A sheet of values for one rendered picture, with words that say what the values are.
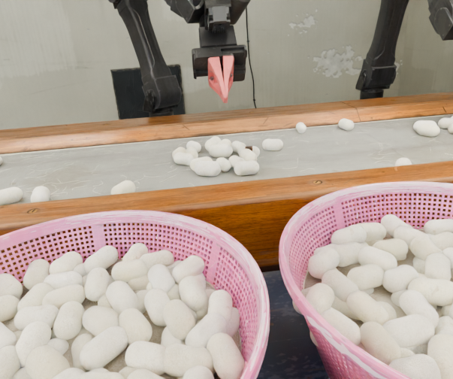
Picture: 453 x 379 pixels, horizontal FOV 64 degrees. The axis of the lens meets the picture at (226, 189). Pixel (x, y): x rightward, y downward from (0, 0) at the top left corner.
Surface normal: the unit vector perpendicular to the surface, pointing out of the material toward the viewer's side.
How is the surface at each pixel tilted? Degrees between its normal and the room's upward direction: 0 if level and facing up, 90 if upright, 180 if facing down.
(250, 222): 90
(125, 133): 45
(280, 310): 0
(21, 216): 0
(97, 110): 90
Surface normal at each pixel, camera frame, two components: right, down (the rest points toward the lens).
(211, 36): 0.03, -0.45
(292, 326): -0.06, -0.92
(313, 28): 0.19, 0.38
